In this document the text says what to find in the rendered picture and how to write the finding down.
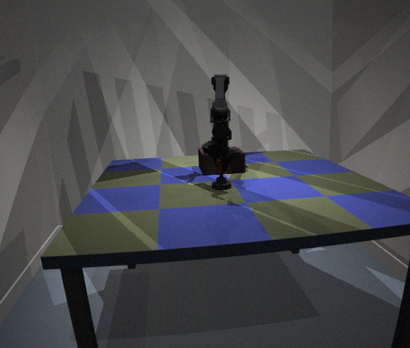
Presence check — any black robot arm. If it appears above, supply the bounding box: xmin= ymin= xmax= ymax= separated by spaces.
xmin=202 ymin=75 xmax=232 ymax=154

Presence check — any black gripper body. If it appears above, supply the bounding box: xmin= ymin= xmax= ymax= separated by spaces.
xmin=211 ymin=135 xmax=240 ymax=159

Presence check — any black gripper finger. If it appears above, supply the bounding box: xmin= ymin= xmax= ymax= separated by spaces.
xmin=209 ymin=154 xmax=222 ymax=167
xmin=219 ymin=157 xmax=232 ymax=172

